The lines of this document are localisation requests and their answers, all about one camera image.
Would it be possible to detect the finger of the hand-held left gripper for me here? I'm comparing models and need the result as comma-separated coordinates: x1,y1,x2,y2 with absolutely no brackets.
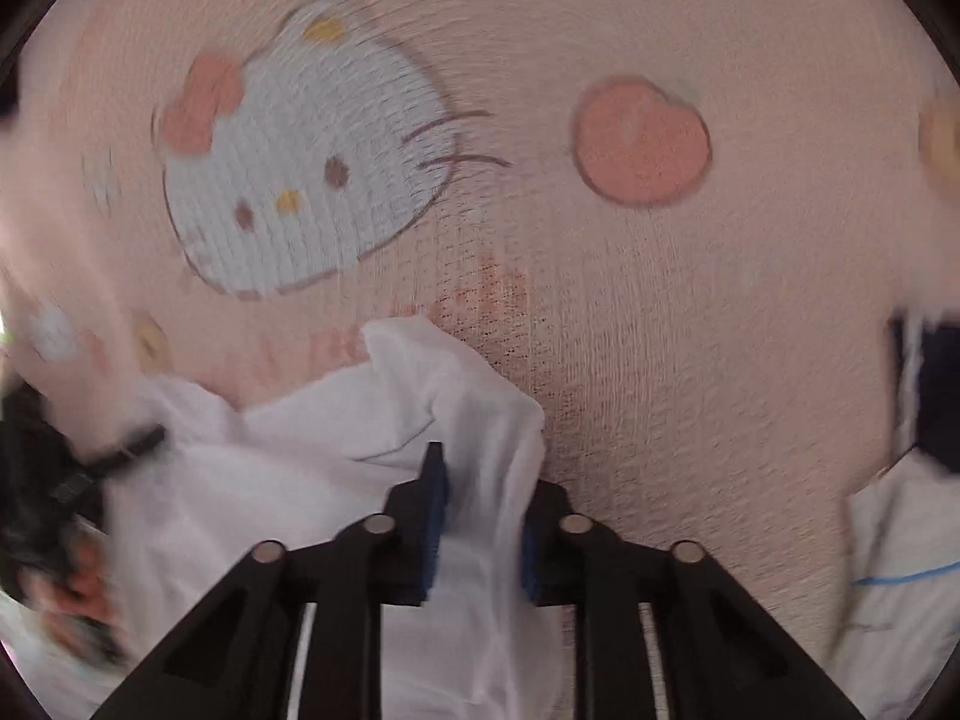
75,424,167,479

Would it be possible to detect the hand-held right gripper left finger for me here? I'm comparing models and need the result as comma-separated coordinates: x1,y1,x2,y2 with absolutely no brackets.
90,441,452,720

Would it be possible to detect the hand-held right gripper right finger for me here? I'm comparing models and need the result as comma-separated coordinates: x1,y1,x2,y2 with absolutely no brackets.
521,480,863,720

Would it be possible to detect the white shirt with navy trim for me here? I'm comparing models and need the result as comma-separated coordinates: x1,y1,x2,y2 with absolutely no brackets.
90,315,575,720

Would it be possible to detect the white cartoon-print garment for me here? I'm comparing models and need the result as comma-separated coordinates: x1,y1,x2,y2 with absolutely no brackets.
844,450,960,717

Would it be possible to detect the pile of small patterned clothes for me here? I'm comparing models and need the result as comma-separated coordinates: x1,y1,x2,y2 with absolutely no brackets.
887,311,960,475

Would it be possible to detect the person's left hand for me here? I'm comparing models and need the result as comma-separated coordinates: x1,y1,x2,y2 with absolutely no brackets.
32,531,130,659

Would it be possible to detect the pink cat-print blanket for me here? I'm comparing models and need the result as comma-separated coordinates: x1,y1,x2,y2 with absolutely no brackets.
0,0,960,720

